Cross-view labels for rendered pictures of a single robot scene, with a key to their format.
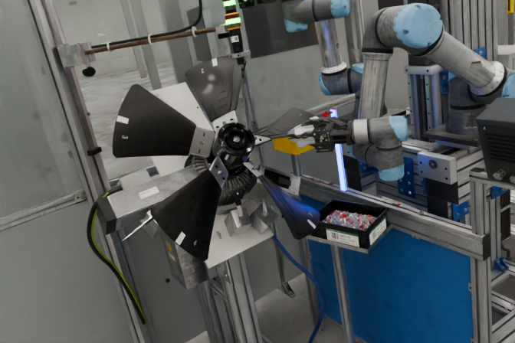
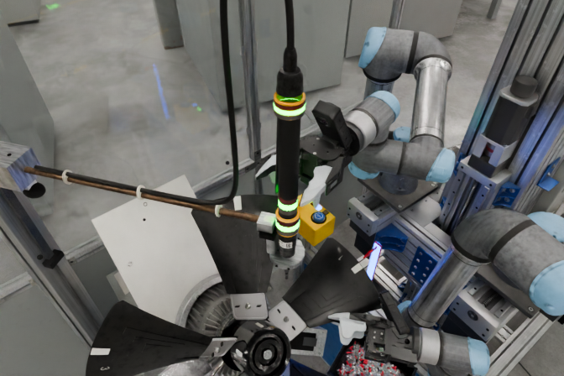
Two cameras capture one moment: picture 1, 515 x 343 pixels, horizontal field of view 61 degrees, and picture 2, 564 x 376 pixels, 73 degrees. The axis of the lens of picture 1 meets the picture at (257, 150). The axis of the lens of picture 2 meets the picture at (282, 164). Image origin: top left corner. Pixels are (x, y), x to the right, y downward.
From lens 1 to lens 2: 105 cm
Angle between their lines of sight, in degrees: 25
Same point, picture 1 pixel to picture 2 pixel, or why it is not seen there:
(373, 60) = (467, 264)
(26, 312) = not seen: outside the picture
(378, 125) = (454, 358)
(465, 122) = not seen: hidden behind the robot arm
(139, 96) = (127, 320)
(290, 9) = (366, 156)
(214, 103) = (235, 271)
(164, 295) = not seen: hidden behind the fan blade
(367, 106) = (437, 301)
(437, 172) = (475, 324)
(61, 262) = (21, 340)
